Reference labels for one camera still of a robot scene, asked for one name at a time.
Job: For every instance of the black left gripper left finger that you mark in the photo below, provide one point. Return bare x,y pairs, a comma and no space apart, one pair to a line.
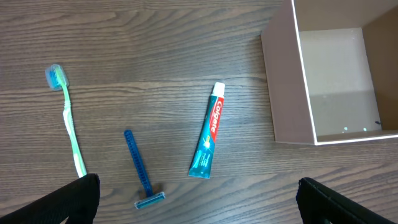
76,202

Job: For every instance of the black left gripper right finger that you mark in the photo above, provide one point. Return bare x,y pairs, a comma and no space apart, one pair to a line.
319,204

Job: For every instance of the blue disposable razor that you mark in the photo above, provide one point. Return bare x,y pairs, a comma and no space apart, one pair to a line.
151,198

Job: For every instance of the colgate toothpaste tube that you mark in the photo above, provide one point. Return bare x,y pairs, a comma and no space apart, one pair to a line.
204,153

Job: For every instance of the green toothbrush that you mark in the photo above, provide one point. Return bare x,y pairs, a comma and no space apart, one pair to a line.
58,81

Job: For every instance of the white cardboard box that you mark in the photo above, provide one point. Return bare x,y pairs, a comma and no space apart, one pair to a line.
331,69

